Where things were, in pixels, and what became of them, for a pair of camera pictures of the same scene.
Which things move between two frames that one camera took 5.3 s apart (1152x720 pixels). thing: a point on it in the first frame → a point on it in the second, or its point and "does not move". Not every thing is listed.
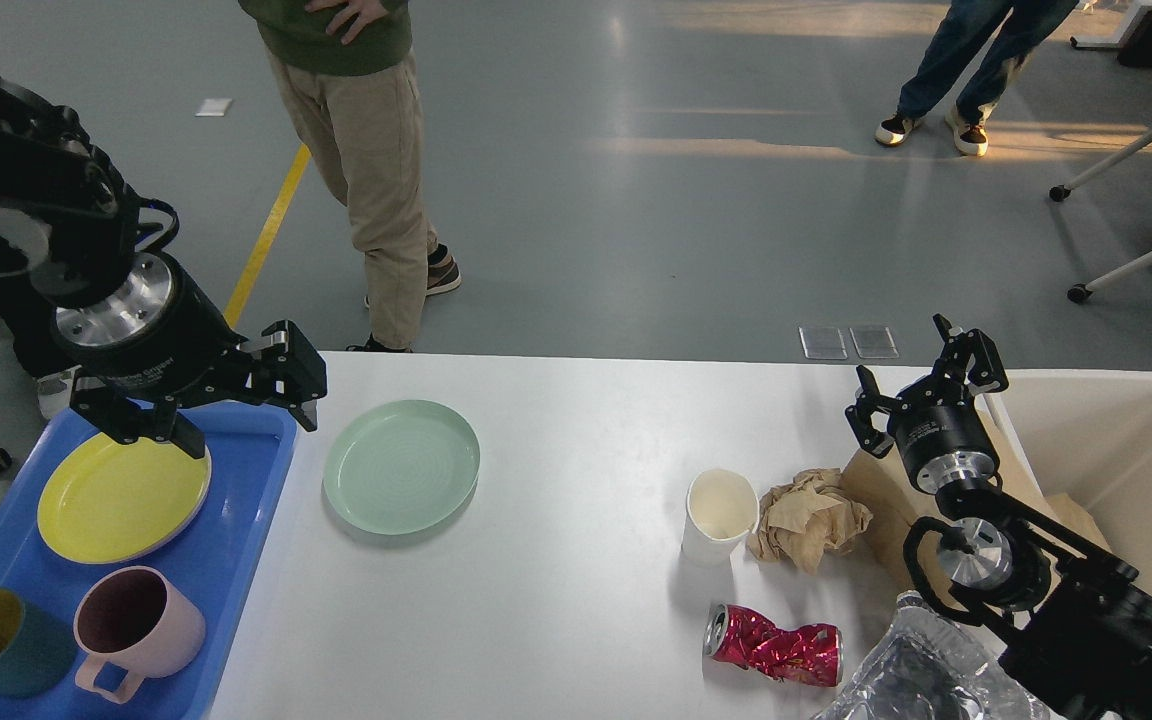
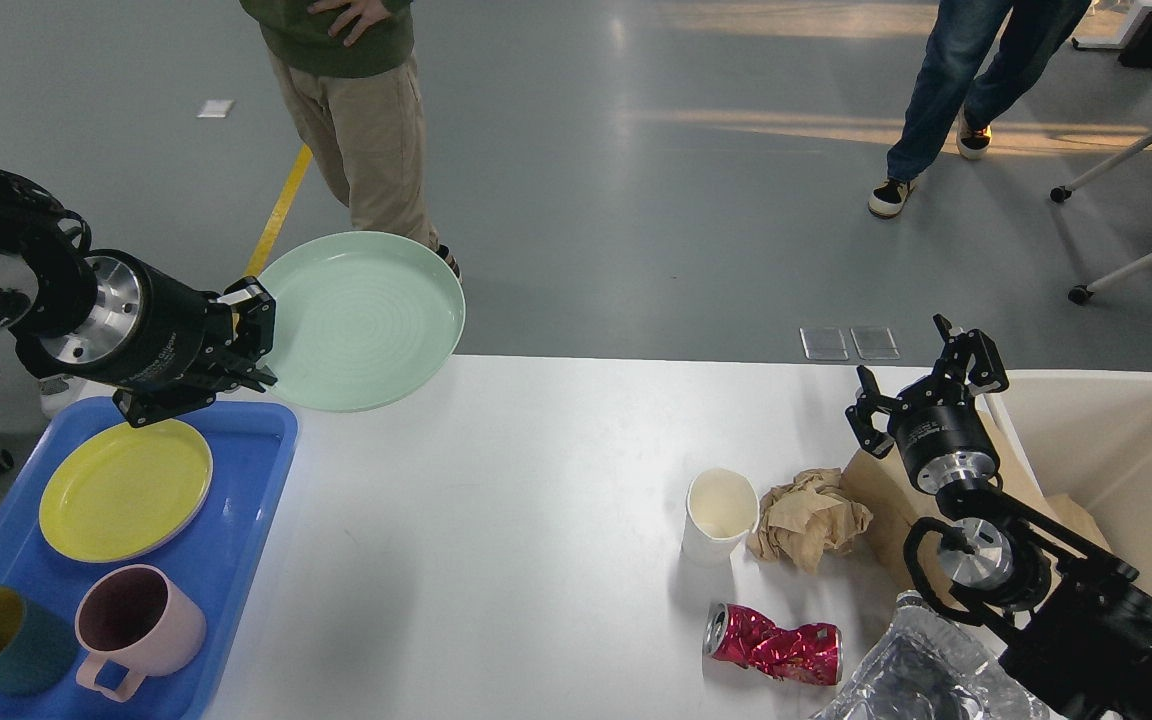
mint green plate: x=401 y=467 → x=362 y=321
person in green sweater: x=346 y=72 does not move
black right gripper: x=939 y=431 does not move
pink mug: x=130 y=618 does not move
